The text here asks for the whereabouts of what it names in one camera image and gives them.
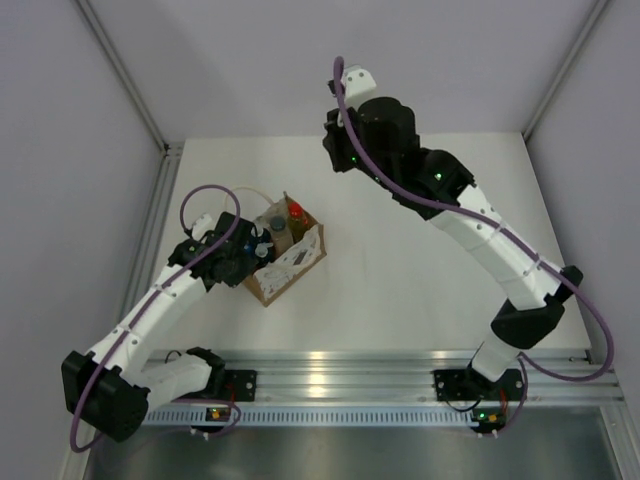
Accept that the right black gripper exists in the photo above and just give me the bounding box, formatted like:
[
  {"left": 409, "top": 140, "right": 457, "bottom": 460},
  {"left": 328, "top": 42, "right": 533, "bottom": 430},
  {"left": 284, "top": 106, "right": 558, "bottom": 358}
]
[{"left": 321, "top": 104, "right": 393, "bottom": 193}]

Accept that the clear square bottle grey cap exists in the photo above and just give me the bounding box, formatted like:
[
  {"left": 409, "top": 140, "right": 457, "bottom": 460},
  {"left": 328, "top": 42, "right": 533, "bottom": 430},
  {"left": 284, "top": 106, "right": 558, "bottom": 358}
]
[{"left": 256, "top": 212, "right": 294, "bottom": 256}]

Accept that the yellow bottle red cap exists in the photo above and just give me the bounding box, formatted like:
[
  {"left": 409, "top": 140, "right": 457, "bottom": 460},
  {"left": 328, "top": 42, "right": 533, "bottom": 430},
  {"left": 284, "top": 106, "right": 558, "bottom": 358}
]
[{"left": 288, "top": 201, "right": 309, "bottom": 243}]

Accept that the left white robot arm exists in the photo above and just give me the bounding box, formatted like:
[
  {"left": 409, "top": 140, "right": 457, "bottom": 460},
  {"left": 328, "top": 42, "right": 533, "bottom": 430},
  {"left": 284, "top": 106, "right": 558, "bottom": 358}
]
[{"left": 61, "top": 212, "right": 256, "bottom": 442}]

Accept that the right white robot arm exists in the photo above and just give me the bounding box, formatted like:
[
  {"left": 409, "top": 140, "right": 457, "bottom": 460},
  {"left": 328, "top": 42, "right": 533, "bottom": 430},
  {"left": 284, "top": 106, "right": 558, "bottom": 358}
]
[{"left": 322, "top": 97, "right": 583, "bottom": 397}]

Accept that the light blue pump bottle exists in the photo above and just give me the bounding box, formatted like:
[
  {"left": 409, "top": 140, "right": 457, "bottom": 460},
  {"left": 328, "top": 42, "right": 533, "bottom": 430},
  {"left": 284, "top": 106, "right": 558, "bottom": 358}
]
[{"left": 245, "top": 223, "right": 264, "bottom": 252}]

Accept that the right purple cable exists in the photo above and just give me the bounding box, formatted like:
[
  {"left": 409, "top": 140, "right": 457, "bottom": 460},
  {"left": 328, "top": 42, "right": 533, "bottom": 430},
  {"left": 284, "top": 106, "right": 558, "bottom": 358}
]
[{"left": 333, "top": 55, "right": 616, "bottom": 381}]

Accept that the purple cable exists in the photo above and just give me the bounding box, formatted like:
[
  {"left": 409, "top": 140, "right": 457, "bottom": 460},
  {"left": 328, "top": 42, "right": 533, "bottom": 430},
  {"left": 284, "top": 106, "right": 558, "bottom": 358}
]
[
  {"left": 68, "top": 184, "right": 242, "bottom": 454},
  {"left": 333, "top": 55, "right": 616, "bottom": 381}
]

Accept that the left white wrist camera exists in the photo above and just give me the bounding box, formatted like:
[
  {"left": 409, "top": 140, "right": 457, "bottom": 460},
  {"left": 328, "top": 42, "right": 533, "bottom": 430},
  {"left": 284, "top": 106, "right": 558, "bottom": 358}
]
[{"left": 188, "top": 213, "right": 213, "bottom": 241}]

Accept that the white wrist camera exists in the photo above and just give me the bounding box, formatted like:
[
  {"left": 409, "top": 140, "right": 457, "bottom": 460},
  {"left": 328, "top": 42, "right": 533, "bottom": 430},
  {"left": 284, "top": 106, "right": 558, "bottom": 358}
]
[
  {"left": 188, "top": 213, "right": 213, "bottom": 241},
  {"left": 341, "top": 65, "right": 377, "bottom": 110}
]

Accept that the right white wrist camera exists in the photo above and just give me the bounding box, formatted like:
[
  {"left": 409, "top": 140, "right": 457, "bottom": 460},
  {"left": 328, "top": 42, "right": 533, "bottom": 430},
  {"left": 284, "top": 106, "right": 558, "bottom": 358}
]
[{"left": 341, "top": 65, "right": 377, "bottom": 110}]

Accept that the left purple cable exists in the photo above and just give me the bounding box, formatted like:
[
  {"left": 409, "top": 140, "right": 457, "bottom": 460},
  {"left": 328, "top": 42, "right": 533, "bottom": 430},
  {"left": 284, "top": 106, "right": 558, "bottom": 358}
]
[{"left": 68, "top": 184, "right": 242, "bottom": 454}]

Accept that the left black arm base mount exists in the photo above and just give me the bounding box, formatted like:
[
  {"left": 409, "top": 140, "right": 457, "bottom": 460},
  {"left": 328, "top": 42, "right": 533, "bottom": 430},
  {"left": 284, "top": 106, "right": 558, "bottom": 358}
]
[{"left": 219, "top": 370, "right": 258, "bottom": 403}]

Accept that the aluminium frame rail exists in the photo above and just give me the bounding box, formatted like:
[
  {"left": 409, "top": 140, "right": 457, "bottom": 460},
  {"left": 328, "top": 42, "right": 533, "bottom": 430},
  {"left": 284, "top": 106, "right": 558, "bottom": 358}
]
[{"left": 119, "top": 349, "right": 626, "bottom": 404}]

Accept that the white slotted cable duct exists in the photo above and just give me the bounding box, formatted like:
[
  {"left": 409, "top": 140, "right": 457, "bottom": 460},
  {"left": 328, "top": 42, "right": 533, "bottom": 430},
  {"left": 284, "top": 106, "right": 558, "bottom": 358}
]
[{"left": 143, "top": 406, "right": 478, "bottom": 427}]

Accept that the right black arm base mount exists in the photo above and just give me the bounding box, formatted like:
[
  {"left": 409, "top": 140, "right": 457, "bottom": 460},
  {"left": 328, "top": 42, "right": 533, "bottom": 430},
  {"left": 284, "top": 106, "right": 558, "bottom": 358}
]
[{"left": 432, "top": 367, "right": 524, "bottom": 403}]

